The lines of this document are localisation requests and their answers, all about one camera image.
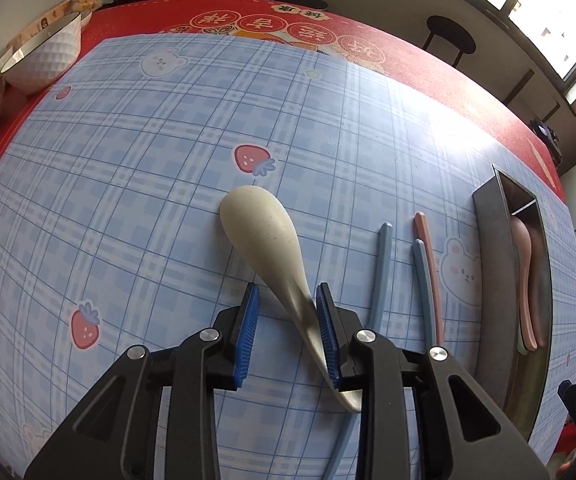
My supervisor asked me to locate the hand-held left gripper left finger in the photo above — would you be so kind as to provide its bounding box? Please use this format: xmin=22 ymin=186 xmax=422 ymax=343
xmin=24 ymin=282 xmax=261 ymax=480

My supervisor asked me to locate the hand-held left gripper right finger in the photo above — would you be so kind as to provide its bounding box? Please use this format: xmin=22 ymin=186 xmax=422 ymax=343
xmin=315 ymin=282 xmax=551 ymax=480

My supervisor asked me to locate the beige spoon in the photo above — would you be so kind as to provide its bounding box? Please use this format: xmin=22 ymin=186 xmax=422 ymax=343
xmin=219 ymin=185 xmax=363 ymax=413

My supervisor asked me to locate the metal utensil box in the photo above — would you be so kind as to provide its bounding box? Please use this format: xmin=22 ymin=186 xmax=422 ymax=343
xmin=472 ymin=162 xmax=554 ymax=433

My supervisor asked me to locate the pink spoon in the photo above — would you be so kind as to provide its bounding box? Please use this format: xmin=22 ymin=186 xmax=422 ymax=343
xmin=509 ymin=217 xmax=539 ymax=352

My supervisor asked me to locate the blue chopstick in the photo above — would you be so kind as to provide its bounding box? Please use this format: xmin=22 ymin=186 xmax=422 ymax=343
xmin=412 ymin=238 xmax=443 ymax=348
xmin=324 ymin=221 xmax=395 ymax=480

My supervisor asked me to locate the pink chopstick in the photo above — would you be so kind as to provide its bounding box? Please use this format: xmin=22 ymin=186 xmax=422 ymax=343
xmin=413 ymin=211 xmax=446 ymax=348

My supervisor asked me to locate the blue plaid table mat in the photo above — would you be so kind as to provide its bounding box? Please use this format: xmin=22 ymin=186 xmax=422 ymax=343
xmin=0 ymin=32 xmax=576 ymax=480

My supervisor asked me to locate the black device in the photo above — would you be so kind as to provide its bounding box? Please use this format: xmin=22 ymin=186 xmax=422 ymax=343
xmin=530 ymin=119 xmax=563 ymax=166

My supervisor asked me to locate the red printed tablecloth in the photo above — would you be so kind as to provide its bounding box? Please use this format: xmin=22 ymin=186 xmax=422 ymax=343
xmin=0 ymin=0 xmax=566 ymax=231

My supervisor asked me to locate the black stool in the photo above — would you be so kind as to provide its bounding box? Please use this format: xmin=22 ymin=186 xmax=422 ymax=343
xmin=425 ymin=15 xmax=476 ymax=68
xmin=270 ymin=0 xmax=329 ymax=11

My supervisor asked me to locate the white dimpled bowl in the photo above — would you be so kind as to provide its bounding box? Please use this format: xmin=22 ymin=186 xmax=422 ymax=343
xmin=0 ymin=10 xmax=83 ymax=96

